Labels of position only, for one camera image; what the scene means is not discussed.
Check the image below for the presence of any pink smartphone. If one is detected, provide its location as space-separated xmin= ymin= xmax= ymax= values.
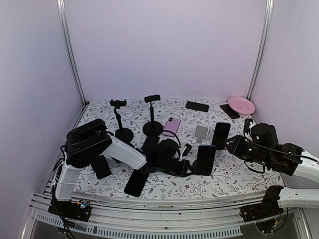
xmin=162 ymin=117 xmax=181 ymax=137

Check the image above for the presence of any black phone front left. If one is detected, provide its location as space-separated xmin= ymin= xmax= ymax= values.
xmin=124 ymin=170 xmax=149 ymax=198

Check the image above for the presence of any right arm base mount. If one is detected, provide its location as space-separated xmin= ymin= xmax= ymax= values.
xmin=239 ymin=186 xmax=284 ymax=234

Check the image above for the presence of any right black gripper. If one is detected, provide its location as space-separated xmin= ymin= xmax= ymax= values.
xmin=224 ymin=134 xmax=271 ymax=167

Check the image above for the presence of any black phone small left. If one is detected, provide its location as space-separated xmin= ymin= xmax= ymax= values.
xmin=91 ymin=155 xmax=112 ymax=180

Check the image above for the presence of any black phone at back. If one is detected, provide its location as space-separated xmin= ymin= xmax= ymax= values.
xmin=185 ymin=101 xmax=209 ymax=113

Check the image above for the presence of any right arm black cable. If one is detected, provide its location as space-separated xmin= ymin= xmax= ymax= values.
xmin=244 ymin=141 xmax=319 ymax=175

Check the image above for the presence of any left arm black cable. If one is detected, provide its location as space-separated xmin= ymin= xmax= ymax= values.
xmin=161 ymin=130 xmax=182 ymax=160

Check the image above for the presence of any tall black phone stand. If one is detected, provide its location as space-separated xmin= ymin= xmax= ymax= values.
xmin=110 ymin=100 xmax=134 ymax=143
xmin=143 ymin=94 xmax=163 ymax=136

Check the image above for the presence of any left tall black phone stand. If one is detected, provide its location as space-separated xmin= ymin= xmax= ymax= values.
xmin=110 ymin=100 xmax=134 ymax=143

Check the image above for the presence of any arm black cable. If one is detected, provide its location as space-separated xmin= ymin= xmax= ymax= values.
xmin=161 ymin=130 xmax=182 ymax=160
xmin=244 ymin=141 xmax=319 ymax=175

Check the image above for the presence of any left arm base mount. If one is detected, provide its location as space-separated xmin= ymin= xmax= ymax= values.
xmin=48 ymin=200 xmax=92 ymax=222

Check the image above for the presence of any floral patterned table mat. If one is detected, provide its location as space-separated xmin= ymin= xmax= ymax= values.
xmin=52 ymin=98 xmax=282 ymax=200

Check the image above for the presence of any left aluminium frame post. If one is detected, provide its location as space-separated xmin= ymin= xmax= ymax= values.
xmin=56 ymin=0 xmax=87 ymax=107

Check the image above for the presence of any blue-edged phone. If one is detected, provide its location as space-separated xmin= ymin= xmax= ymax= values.
xmin=211 ymin=122 xmax=231 ymax=150
xmin=196 ymin=145 xmax=216 ymax=176

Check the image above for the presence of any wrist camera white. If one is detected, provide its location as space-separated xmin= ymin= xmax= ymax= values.
xmin=179 ymin=143 xmax=192 ymax=160
xmin=243 ymin=118 xmax=255 ymax=140

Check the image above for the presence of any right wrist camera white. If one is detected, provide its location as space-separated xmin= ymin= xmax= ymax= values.
xmin=243 ymin=118 xmax=255 ymax=140

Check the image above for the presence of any aluminium front rail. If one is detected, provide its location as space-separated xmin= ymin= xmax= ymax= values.
xmin=21 ymin=192 xmax=312 ymax=239

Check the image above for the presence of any silver folding phone stand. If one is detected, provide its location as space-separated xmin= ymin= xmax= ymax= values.
xmin=193 ymin=125 xmax=209 ymax=144

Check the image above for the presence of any right aluminium frame post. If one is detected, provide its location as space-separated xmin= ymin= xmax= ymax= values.
xmin=246 ymin=0 xmax=274 ymax=101

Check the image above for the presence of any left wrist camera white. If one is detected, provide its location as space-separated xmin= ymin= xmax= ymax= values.
xmin=179 ymin=143 xmax=192 ymax=160

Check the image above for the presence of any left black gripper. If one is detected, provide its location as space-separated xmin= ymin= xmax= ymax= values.
xmin=159 ymin=159 xmax=196 ymax=178

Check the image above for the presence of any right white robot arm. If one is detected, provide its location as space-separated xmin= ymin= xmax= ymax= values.
xmin=223 ymin=120 xmax=319 ymax=217

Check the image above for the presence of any right tall black phone stand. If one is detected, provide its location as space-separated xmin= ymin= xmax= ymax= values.
xmin=143 ymin=94 xmax=163 ymax=136

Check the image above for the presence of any black folding stand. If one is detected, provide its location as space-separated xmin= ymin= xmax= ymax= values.
xmin=192 ymin=160 xmax=198 ymax=175

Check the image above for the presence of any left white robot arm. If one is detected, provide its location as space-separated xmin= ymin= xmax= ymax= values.
xmin=52 ymin=119 xmax=195 ymax=216

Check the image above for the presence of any pink plate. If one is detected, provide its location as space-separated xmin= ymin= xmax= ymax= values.
xmin=227 ymin=96 xmax=256 ymax=115

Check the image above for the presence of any aluminium frame post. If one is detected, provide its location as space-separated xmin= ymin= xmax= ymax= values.
xmin=246 ymin=0 xmax=274 ymax=101
xmin=56 ymin=0 xmax=87 ymax=107

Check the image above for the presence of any black phone under plate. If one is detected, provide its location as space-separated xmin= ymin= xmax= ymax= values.
xmin=220 ymin=104 xmax=240 ymax=119

